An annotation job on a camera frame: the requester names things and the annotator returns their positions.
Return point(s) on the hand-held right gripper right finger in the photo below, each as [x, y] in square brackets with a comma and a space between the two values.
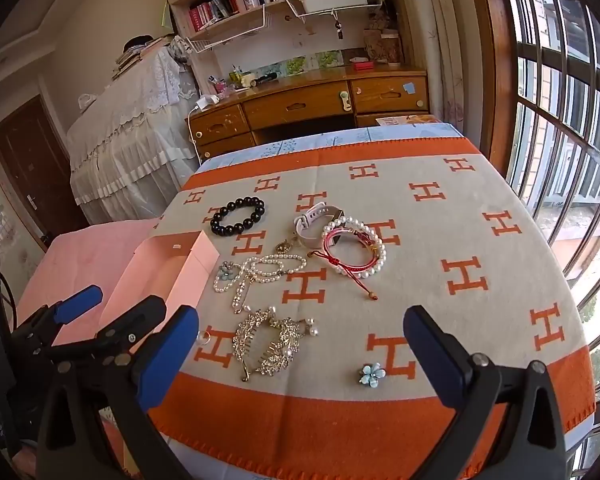
[432, 357]

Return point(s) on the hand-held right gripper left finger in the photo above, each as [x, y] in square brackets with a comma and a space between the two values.
[166, 355]

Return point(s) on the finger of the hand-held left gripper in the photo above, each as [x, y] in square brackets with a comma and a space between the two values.
[137, 317]
[77, 306]

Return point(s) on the pink box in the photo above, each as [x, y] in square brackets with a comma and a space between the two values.
[180, 280]

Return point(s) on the small flower brooch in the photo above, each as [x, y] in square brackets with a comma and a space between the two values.
[225, 272]
[371, 374]

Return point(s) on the pearl pin brooch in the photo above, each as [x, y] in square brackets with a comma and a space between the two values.
[238, 297]

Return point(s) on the crystal hair comb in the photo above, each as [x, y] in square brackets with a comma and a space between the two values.
[275, 355]

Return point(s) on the pearl earring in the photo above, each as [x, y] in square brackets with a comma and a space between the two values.
[314, 331]

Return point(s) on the round gold pendant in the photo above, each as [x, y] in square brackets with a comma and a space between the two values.
[282, 248]

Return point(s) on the pink wrist watch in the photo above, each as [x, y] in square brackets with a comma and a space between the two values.
[314, 210]

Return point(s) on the orange patterned blanket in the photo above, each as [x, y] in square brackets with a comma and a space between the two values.
[430, 240]

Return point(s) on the brown wooden door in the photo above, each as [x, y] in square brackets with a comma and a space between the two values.
[35, 170]

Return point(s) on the white lace furniture cover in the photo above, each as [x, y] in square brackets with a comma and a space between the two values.
[125, 135]

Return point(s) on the white power adapter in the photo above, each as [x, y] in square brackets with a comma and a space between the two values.
[207, 101]

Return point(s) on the orange magazine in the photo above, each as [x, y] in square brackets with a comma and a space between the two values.
[410, 120]

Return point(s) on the cluster of small bottles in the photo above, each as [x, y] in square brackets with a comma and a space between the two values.
[230, 80]

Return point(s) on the stack of books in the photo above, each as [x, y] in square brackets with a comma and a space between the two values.
[135, 57]

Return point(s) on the wooden desk with drawers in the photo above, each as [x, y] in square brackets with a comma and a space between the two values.
[300, 105]

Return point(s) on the barred window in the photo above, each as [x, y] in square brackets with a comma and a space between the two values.
[540, 110]

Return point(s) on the black flashlight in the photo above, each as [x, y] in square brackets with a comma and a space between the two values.
[265, 79]

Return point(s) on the blue sticker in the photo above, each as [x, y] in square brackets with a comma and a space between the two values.
[408, 87]

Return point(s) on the white drawer child lock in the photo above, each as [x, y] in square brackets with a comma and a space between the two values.
[346, 100]

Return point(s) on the small red box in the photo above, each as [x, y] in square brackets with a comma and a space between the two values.
[364, 66]

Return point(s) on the row of red books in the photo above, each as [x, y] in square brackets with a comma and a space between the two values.
[205, 12]

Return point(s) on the patterned paper bag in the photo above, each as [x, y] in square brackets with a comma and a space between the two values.
[372, 45]

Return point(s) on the pale curtain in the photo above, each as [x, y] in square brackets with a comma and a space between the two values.
[440, 35]

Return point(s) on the hanging keys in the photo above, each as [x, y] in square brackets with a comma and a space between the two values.
[338, 27]

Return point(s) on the white storage basket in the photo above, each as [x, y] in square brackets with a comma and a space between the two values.
[332, 0]

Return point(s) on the green floral wall panel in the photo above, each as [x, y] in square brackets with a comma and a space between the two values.
[300, 64]

